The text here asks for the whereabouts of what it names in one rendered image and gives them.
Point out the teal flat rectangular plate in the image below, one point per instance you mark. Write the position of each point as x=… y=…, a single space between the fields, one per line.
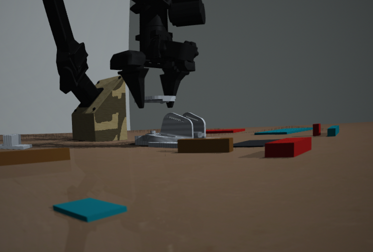
x=284 y=131

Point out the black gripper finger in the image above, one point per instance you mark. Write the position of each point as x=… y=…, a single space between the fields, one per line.
x=170 y=83
x=134 y=78

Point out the red flat rectangular plate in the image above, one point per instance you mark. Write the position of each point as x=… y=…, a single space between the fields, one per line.
x=215 y=131

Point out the teal block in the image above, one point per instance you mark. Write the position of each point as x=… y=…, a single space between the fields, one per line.
x=333 y=130

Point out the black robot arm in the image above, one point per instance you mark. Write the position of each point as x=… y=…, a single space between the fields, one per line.
x=71 y=56

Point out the teal flat square plate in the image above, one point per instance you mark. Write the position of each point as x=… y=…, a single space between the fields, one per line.
x=89 y=209

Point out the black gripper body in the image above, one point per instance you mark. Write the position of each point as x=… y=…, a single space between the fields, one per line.
x=145 y=57

